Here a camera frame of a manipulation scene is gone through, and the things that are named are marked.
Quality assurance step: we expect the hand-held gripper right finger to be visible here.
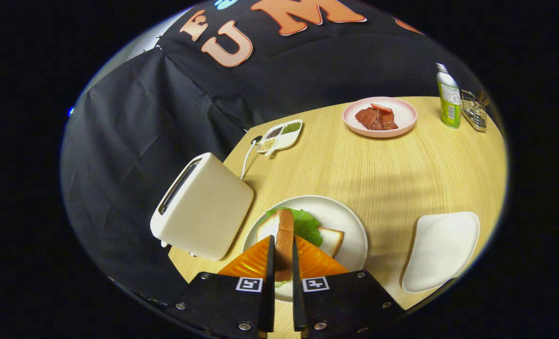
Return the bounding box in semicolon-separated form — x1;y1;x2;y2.
291;234;405;339

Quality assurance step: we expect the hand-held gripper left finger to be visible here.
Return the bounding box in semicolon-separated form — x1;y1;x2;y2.
167;234;276;339

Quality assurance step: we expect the green lettuce leaf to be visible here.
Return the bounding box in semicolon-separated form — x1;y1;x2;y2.
265;207;324;248

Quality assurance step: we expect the toasted bread slice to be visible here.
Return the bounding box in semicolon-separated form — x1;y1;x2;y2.
256;209;295;282

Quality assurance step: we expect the square white bread slice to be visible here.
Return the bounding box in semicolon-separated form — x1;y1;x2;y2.
317;226;345;258

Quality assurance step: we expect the white round plate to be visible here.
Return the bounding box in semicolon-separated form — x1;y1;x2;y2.
242;195;369;303

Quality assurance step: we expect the cream white toaster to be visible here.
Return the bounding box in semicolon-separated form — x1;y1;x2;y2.
150;152;255;261

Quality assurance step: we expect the white leaf-shaped dish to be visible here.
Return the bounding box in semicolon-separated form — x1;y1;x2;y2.
401;211;480;294

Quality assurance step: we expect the white divided spice dish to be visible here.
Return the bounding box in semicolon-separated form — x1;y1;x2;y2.
256;120;303;157

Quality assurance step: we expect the brown meat slice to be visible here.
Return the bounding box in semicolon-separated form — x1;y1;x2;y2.
355;107;399;131

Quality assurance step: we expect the pink round plate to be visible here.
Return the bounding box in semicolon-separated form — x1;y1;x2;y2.
342;97;418;138

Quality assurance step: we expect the black backdrop cloth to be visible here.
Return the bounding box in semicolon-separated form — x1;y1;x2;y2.
61;0;487;302

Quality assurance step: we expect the silver bottle green label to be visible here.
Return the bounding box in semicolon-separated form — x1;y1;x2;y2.
436;63;462;129

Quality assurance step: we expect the white toaster power cable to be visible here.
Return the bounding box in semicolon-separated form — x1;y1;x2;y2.
240;136;263;180

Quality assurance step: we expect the metal wire basket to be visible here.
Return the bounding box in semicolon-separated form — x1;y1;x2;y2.
461;89;489;132

